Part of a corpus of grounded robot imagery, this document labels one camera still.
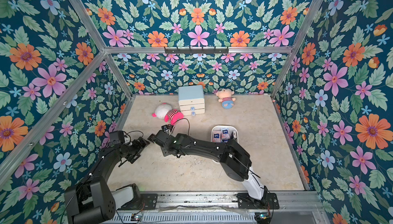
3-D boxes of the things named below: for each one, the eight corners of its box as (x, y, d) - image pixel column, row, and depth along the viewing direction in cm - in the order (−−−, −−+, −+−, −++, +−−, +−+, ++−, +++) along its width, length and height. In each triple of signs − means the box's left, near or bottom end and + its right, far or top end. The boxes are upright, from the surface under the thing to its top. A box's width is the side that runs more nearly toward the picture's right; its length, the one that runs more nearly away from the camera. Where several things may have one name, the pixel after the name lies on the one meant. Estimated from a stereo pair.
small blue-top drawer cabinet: (181, 118, 109) (178, 102, 96) (181, 102, 118) (178, 86, 106) (205, 116, 110) (205, 100, 97) (203, 100, 120) (202, 84, 107)
